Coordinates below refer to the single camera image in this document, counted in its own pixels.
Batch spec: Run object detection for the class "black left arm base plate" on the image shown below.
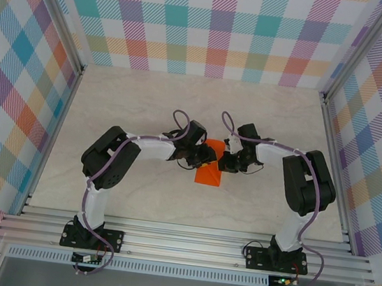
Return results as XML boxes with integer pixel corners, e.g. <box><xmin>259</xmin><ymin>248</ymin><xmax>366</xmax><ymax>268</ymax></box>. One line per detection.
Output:
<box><xmin>59</xmin><ymin>221</ymin><xmax>126</xmax><ymax>255</ymax></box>

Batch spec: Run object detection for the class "circuit board with green light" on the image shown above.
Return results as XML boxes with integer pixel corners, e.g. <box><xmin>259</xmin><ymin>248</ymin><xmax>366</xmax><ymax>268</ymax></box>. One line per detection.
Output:
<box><xmin>272</xmin><ymin>275</ymin><xmax>301</xmax><ymax>286</ymax></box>

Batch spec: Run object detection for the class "aluminium corner post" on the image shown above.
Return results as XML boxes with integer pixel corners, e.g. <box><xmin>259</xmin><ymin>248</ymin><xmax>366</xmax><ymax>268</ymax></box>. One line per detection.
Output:
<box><xmin>10</xmin><ymin>0</ymin><xmax>95</xmax><ymax>77</ymax></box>
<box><xmin>318</xmin><ymin>0</ymin><xmax>382</xmax><ymax>109</ymax></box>

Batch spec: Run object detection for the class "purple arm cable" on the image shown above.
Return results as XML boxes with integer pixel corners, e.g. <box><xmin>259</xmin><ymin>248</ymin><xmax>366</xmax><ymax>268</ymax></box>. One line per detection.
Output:
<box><xmin>72</xmin><ymin>98</ymin><xmax>201</xmax><ymax>286</ymax></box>
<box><xmin>198</xmin><ymin>110</ymin><xmax>343</xmax><ymax>286</ymax></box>

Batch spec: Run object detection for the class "perforated cable tray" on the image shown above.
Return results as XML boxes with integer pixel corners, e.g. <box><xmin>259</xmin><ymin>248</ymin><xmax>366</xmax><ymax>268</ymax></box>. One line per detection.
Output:
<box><xmin>6</xmin><ymin>241</ymin><xmax>272</xmax><ymax>286</ymax></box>

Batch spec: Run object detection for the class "aluminium rail frame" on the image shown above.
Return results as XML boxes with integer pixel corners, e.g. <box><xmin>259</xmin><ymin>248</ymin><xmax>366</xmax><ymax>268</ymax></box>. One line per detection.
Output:
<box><xmin>0</xmin><ymin>199</ymin><xmax>381</xmax><ymax>286</ymax></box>

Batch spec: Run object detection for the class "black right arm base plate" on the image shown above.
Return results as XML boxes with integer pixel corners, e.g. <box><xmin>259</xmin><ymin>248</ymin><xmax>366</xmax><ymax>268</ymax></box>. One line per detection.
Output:
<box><xmin>243</xmin><ymin>244</ymin><xmax>310</xmax><ymax>278</ymax></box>

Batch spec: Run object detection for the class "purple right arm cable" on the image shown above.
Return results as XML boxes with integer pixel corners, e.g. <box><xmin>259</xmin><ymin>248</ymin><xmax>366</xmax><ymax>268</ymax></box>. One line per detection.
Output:
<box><xmin>198</xmin><ymin>110</ymin><xmax>343</xmax><ymax>286</ymax></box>

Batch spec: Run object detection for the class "small dark circuit board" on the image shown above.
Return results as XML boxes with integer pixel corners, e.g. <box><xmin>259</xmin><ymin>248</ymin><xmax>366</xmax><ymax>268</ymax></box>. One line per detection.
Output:
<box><xmin>71</xmin><ymin>252</ymin><xmax>102</xmax><ymax>266</ymax></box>

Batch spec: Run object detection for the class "aluminium side rail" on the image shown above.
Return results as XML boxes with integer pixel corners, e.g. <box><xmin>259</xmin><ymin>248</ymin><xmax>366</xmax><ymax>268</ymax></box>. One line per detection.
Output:
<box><xmin>302</xmin><ymin>93</ymin><xmax>374</xmax><ymax>255</ymax></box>
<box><xmin>17</xmin><ymin>59</ymin><xmax>87</xmax><ymax>222</ymax></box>

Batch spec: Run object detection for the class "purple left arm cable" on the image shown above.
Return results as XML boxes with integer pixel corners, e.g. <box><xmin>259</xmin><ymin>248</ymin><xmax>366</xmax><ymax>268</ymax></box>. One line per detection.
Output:
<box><xmin>72</xmin><ymin>98</ymin><xmax>201</xmax><ymax>286</ymax></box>

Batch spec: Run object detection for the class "orange paper sheet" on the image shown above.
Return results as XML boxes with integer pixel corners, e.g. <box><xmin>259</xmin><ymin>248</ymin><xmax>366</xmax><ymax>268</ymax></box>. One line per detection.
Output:
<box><xmin>193</xmin><ymin>136</ymin><xmax>228</xmax><ymax>190</ymax></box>

